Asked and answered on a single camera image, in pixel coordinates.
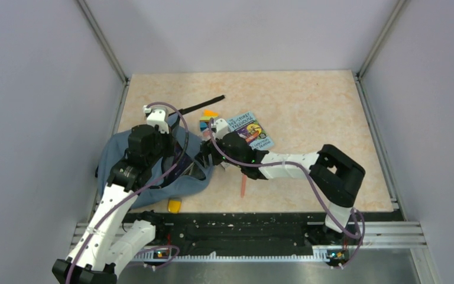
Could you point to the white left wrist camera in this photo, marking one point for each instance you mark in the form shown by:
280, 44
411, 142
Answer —
157, 116

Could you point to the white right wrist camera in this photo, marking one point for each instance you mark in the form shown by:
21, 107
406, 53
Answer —
218, 128

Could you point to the orange pen upright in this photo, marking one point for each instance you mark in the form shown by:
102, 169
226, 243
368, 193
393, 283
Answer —
243, 186

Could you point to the colourful sticky note stack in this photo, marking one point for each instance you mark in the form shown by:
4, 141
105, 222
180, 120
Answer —
204, 122

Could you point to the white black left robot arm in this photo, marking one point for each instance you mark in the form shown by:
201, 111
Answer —
98, 257

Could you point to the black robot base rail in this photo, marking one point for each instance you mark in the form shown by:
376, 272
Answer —
244, 234

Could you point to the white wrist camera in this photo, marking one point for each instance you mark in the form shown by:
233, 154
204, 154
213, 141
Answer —
218, 128
157, 116

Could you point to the yellow grey pencil sharpener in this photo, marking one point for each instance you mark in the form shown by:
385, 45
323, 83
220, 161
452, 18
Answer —
174, 205

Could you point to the blue grey student backpack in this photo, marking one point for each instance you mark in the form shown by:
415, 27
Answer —
114, 151

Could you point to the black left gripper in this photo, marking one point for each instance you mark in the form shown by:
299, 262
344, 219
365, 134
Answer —
168, 137

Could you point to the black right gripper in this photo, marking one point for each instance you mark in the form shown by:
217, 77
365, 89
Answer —
208, 147

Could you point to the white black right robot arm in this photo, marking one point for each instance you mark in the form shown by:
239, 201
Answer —
334, 177

